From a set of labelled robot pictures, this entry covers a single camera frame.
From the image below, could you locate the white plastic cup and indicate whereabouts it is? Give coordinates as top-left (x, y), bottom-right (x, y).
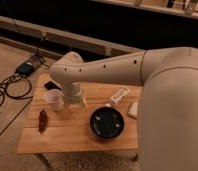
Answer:
top-left (44, 89), bottom-right (63, 111)

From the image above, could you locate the wooden beam rail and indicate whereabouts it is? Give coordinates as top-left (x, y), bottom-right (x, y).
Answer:
top-left (0, 16), bottom-right (141, 56)

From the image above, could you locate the black bowl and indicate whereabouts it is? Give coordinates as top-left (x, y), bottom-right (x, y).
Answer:
top-left (89, 107), bottom-right (124, 140)

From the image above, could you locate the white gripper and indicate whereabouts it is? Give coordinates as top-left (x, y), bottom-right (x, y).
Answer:
top-left (61, 82), bottom-right (86, 107)

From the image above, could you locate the dark red dried chili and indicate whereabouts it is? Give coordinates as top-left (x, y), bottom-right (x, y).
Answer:
top-left (38, 110), bottom-right (48, 133)

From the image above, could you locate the wooden table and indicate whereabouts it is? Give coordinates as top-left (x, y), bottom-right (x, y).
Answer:
top-left (17, 74), bottom-right (141, 159)

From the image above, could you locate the white sponge block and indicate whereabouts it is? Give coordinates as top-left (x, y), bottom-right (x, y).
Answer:
top-left (128, 102), bottom-right (138, 119)

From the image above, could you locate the black power adapter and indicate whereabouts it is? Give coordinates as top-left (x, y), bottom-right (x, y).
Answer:
top-left (16, 63), bottom-right (34, 76)

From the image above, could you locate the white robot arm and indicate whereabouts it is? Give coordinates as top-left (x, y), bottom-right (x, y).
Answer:
top-left (49, 47), bottom-right (198, 171)

